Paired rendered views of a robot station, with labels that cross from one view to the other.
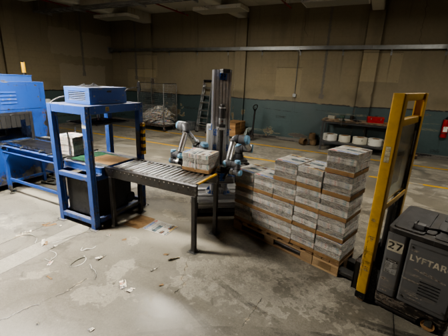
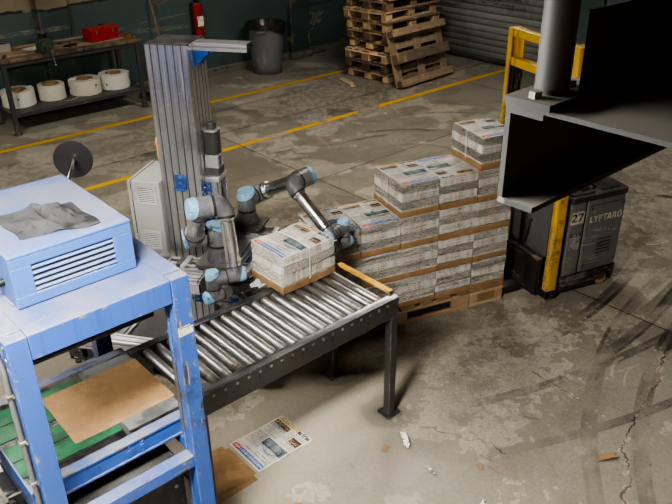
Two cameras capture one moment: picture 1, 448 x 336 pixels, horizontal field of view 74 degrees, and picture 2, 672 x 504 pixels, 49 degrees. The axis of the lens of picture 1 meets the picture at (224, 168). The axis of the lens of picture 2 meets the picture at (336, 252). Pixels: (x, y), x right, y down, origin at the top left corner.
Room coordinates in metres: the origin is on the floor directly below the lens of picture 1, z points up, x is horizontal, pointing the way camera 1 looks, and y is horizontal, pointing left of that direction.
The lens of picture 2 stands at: (1.98, 3.56, 2.89)
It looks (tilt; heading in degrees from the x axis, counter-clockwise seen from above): 28 degrees down; 293
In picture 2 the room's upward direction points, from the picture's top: 1 degrees counter-clockwise
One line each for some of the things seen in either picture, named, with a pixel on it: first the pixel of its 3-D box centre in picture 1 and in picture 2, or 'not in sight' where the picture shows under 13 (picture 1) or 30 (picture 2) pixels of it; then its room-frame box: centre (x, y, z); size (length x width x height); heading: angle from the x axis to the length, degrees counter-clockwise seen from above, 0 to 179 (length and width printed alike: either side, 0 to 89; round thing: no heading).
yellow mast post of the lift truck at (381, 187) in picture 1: (379, 201); (562, 177); (2.33, -1.31, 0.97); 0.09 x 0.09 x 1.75; 46
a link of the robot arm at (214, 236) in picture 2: (203, 147); (216, 232); (4.09, 0.29, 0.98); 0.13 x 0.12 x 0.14; 44
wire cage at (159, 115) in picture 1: (157, 106); not in sight; (11.27, 2.57, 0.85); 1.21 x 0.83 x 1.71; 64
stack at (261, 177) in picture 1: (279, 208); (387, 262); (3.37, -0.70, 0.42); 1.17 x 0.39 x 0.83; 46
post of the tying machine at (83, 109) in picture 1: (91, 171); (195, 433); (3.44, 1.61, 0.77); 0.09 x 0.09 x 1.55; 64
